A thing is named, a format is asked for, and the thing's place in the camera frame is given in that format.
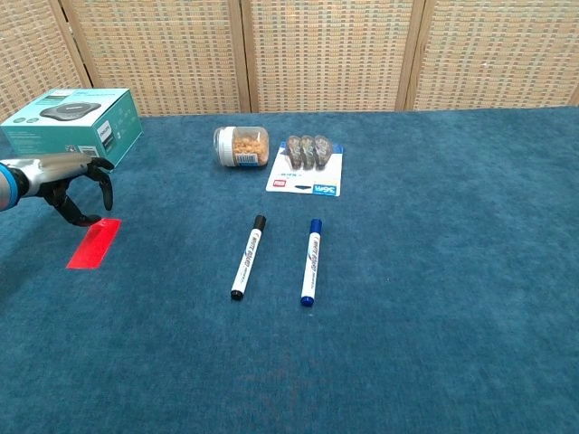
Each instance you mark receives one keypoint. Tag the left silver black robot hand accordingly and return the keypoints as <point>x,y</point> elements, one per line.
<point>59,174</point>

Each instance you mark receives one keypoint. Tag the red tape strip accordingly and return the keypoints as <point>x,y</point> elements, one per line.
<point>97,246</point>

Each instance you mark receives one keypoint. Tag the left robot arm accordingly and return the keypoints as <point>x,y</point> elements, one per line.
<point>8,185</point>

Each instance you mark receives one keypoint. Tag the blue carpet table cover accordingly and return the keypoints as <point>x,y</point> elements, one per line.
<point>362,316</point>

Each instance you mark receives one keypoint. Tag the clear jar of nuts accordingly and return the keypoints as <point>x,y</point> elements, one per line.
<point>242,147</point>

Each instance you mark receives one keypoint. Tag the correction tape blister pack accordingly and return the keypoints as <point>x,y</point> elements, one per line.
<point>307,165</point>

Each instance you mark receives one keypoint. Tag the teal speaker product box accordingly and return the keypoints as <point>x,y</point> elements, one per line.
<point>68,129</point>

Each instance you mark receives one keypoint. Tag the black whiteboard marker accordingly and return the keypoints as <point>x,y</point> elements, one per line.
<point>248,258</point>

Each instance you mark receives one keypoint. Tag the blue whiteboard marker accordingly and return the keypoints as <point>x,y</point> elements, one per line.
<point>312,262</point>

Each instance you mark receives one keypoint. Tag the woven rattan folding screen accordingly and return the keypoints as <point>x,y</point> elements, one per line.
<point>316,54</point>

